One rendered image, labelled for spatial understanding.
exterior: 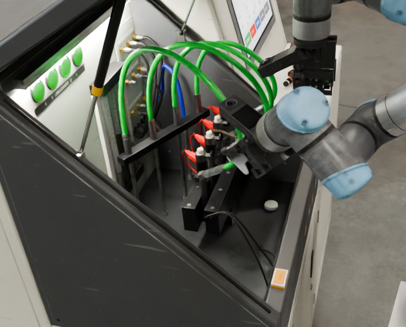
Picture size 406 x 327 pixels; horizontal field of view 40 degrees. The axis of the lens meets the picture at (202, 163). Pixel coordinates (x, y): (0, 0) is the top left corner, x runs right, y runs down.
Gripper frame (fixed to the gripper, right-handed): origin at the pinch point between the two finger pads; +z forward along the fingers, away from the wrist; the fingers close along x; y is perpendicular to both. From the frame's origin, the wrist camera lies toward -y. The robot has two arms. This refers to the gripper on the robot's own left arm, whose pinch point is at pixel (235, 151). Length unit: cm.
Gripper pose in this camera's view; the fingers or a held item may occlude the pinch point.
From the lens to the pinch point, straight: 120.4
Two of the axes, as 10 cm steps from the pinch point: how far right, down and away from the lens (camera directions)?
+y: 6.1, 7.9, -0.4
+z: -2.4, 2.3, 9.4
